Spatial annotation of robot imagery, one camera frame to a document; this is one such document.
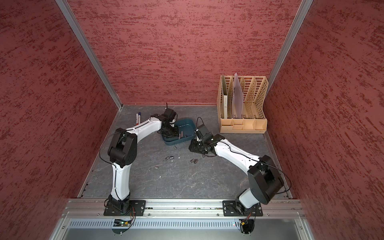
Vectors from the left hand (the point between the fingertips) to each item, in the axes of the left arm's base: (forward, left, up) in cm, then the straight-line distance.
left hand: (176, 137), depth 97 cm
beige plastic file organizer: (+31, -55, +17) cm, 65 cm away
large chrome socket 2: (-13, +2, -3) cm, 13 cm away
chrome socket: (-19, +11, -3) cm, 22 cm away
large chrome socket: (-13, +5, -4) cm, 14 cm away
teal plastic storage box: (+10, -6, -4) cm, 12 cm away
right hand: (-13, -11, +6) cm, 18 cm away
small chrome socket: (-5, +1, -4) cm, 7 cm away
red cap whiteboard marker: (+18, +32, -3) cm, 37 cm away
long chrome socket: (+5, -3, -3) cm, 7 cm away
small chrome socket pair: (-15, -13, -3) cm, 20 cm away
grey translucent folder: (+21, -42, +15) cm, 49 cm away
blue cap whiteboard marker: (+20, +31, -4) cm, 37 cm away
